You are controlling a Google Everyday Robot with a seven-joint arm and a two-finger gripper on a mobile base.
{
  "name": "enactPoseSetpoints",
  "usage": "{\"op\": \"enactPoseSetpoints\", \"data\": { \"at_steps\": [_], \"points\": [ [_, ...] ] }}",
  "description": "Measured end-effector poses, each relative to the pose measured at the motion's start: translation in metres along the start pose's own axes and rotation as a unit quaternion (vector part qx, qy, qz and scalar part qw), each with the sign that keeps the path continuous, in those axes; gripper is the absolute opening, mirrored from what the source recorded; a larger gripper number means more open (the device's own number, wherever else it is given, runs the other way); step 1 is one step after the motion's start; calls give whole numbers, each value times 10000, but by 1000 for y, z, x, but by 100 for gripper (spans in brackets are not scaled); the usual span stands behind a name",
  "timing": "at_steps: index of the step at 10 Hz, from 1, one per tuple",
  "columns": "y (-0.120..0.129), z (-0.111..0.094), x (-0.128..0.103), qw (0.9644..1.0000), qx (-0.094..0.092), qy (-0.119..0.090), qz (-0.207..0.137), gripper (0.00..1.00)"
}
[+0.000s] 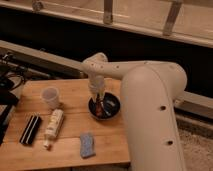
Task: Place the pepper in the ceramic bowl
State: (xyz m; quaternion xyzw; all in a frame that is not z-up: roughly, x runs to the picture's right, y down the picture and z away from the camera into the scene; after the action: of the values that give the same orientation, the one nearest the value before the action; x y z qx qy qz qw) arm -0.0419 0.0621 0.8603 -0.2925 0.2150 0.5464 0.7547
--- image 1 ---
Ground red pepper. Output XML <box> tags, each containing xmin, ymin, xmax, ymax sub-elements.
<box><xmin>95</xmin><ymin>101</ymin><xmax>103</xmax><ymax>117</ymax></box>

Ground wooden board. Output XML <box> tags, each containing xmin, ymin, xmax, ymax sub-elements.
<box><xmin>0</xmin><ymin>79</ymin><xmax>130</xmax><ymax>171</ymax></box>

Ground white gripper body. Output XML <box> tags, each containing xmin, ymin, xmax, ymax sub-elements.
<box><xmin>89</xmin><ymin>77</ymin><xmax>105</xmax><ymax>98</ymax></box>

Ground dark ceramic bowl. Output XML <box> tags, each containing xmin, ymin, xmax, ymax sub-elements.
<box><xmin>88</xmin><ymin>92</ymin><xmax>120</xmax><ymax>120</ymax></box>

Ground blue sponge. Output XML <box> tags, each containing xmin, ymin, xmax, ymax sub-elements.
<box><xmin>80</xmin><ymin>133</ymin><xmax>95</xmax><ymax>159</ymax></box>

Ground clear plastic cup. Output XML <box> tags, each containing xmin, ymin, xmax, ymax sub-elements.
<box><xmin>41</xmin><ymin>87</ymin><xmax>60</xmax><ymax>110</ymax></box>

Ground black equipment with cables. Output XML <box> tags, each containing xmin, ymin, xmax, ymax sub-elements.
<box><xmin>0</xmin><ymin>53</ymin><xmax>25</xmax><ymax>145</ymax></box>

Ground black striped box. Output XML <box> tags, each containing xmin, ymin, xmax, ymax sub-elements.
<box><xmin>19</xmin><ymin>115</ymin><xmax>42</xmax><ymax>145</ymax></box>

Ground white tube bottle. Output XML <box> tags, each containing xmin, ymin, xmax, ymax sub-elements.
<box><xmin>44</xmin><ymin>109</ymin><xmax>64</xmax><ymax>150</ymax></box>

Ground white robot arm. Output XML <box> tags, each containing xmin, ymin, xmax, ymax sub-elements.
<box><xmin>82</xmin><ymin>53</ymin><xmax>187</xmax><ymax>171</ymax></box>

